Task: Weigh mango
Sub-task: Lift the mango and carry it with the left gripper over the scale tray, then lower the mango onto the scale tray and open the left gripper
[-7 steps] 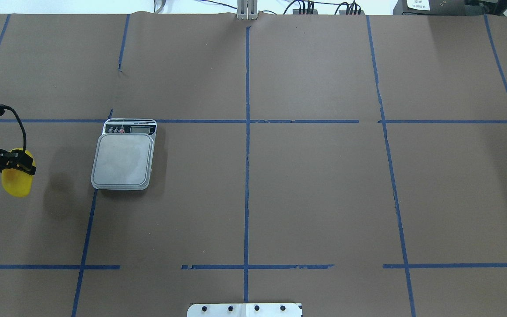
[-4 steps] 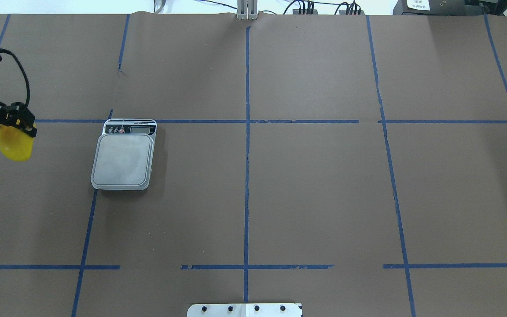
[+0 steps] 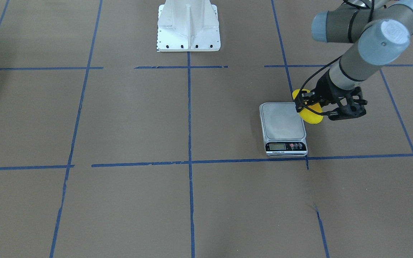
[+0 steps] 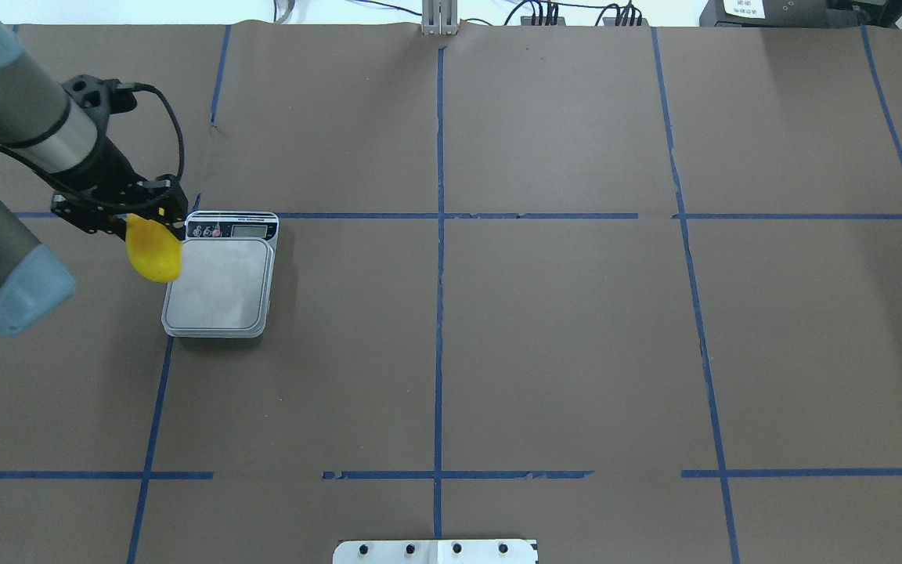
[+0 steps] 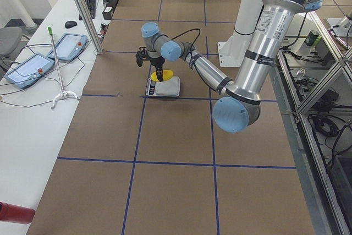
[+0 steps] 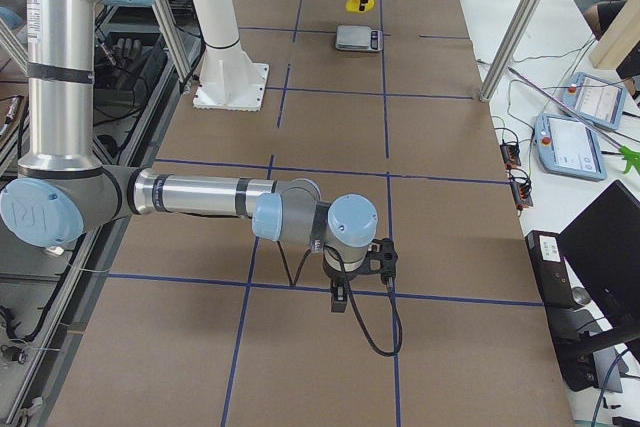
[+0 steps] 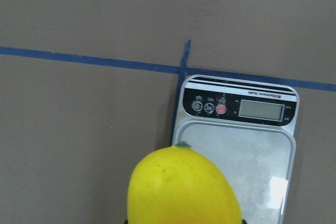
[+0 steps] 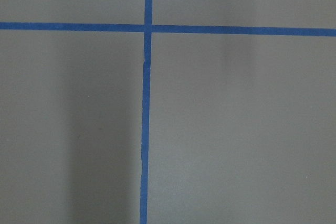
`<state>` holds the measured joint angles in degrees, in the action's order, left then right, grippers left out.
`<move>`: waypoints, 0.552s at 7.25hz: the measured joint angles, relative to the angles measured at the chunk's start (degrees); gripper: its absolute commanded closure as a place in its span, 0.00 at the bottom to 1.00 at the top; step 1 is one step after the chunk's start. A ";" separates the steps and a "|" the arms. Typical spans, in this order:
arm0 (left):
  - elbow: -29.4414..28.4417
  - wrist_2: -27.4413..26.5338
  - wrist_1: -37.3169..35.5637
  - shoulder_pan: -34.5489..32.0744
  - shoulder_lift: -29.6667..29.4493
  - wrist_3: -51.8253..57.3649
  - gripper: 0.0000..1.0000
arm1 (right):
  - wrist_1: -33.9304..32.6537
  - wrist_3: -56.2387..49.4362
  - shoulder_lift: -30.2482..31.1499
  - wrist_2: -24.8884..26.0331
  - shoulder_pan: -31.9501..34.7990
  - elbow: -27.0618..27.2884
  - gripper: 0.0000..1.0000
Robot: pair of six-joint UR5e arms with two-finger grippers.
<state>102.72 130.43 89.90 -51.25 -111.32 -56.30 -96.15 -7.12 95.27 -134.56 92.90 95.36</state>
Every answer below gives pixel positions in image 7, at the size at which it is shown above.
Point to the yellow mango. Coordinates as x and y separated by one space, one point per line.
178 185

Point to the silver digital kitchen scale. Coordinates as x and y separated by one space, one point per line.
246 129

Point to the long blue tape strip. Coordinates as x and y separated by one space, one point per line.
89 60

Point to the crossing blue tape strip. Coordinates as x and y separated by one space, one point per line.
180 79

